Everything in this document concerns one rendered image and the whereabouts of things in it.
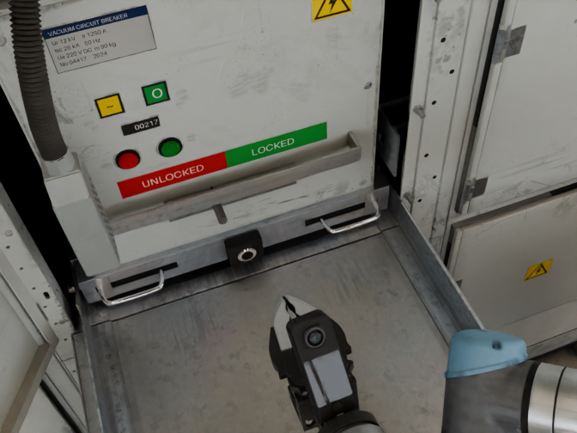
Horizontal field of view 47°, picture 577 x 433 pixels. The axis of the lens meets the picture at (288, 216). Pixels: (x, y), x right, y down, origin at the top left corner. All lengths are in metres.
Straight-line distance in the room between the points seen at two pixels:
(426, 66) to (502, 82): 0.13
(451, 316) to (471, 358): 0.43
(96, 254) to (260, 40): 0.35
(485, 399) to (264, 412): 0.43
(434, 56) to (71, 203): 0.52
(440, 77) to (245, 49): 0.29
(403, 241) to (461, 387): 0.53
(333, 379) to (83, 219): 0.36
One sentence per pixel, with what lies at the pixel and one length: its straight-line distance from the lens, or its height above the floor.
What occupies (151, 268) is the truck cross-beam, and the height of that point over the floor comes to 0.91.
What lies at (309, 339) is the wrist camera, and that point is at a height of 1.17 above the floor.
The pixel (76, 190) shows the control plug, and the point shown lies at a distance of 0.83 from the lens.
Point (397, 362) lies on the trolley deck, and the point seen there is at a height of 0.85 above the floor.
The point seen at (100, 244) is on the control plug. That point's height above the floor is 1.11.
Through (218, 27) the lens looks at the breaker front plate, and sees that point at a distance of 0.86.
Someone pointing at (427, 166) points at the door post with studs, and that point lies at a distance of 1.12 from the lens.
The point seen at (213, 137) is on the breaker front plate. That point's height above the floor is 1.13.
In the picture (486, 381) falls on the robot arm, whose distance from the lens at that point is 0.68.
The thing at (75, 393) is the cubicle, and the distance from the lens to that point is 1.32.
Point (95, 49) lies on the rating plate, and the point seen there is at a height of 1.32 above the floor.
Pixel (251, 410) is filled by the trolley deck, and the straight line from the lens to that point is 1.03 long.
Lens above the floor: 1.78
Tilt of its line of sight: 50 degrees down
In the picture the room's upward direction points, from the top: 5 degrees counter-clockwise
